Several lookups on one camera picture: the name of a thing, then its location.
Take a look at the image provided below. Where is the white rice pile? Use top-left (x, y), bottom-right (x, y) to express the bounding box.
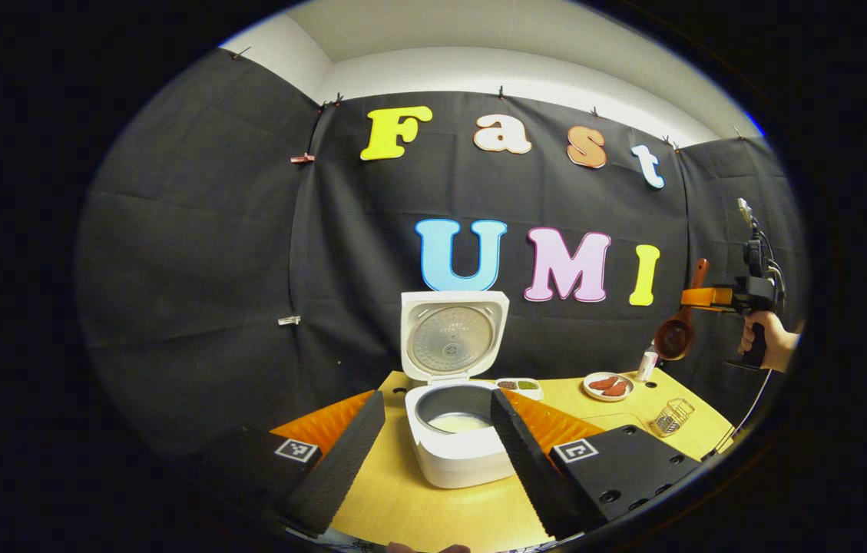
top-left (428, 412), bottom-right (494, 434)

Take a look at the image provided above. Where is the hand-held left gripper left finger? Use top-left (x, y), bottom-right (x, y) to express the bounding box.
top-left (195, 389), bottom-right (387, 538)

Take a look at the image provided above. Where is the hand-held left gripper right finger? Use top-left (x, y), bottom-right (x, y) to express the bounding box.
top-left (490, 388), bottom-right (703, 541)

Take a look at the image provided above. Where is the small clear bottle pink label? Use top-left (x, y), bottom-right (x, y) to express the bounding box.
top-left (636, 342), bottom-right (660, 382)

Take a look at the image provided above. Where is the white divided grain dish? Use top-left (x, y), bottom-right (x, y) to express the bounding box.
top-left (496, 377), bottom-right (544, 401)

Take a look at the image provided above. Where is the metal wire chopstick holder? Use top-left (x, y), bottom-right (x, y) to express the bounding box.
top-left (650, 397), bottom-right (696, 438)

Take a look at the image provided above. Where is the brown wooden spoon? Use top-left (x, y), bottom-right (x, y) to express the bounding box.
top-left (654, 258), bottom-right (710, 362)

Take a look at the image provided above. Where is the white rice cooker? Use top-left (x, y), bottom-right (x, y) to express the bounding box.
top-left (400, 290), bottom-right (518, 489)

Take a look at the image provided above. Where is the white cable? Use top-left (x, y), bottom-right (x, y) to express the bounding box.
top-left (713, 369), bottom-right (773, 454)

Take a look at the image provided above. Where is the white round plate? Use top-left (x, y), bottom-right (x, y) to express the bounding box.
top-left (583, 372), bottom-right (635, 402)

